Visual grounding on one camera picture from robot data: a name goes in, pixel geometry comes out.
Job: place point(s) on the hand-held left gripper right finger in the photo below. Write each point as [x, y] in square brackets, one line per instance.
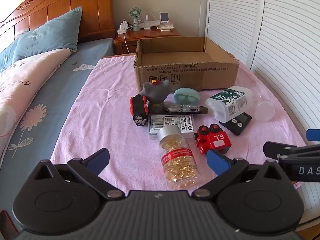
[217, 161]

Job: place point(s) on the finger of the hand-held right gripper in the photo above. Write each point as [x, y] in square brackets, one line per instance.
[314, 135]
[277, 150]

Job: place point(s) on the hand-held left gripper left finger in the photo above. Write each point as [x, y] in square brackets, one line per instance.
[98, 158]

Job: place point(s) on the red toy train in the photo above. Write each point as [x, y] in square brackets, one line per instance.
[215, 140]

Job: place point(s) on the clear capsule bottle silver cap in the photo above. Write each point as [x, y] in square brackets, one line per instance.
[178, 165]

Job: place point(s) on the black digital timer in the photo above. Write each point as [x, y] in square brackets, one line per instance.
[237, 126]

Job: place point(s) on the clear plastic cup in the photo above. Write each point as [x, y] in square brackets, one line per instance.
[263, 107]

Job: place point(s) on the brown cardboard box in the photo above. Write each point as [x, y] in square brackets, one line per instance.
[187, 75]

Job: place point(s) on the pink cloth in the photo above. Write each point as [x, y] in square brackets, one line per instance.
[100, 120]

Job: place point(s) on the barcode labelled flat pack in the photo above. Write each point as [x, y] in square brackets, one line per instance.
[175, 123]

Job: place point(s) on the white bottle green label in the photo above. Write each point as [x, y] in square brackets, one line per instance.
[230, 102]

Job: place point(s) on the teal oval case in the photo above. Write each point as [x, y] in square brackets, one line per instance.
[186, 94]

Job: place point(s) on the bed with blue sheet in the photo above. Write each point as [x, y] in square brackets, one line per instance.
[62, 87]

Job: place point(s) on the grey mouse figurine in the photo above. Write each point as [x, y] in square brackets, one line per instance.
[155, 93]

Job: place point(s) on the white louvered closet door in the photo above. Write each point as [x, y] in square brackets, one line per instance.
[290, 42]
[232, 17]

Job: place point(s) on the pink floral quilt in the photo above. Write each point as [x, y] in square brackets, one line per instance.
[20, 85]

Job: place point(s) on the white power strip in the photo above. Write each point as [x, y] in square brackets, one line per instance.
[123, 28]

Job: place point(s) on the blue pillow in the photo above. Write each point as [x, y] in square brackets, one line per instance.
[50, 35]
[7, 55]

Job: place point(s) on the wooden nightstand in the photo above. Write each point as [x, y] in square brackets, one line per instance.
[152, 33]

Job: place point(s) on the white remote controls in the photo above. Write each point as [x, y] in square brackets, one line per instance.
[166, 27]

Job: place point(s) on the long white flat device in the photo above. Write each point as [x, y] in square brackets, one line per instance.
[150, 25]

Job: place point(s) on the green desk fan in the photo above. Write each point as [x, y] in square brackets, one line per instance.
[135, 15]

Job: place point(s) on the white device on stand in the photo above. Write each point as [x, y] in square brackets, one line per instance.
[164, 17]

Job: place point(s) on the wooden headboard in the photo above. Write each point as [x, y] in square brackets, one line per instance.
[62, 2]

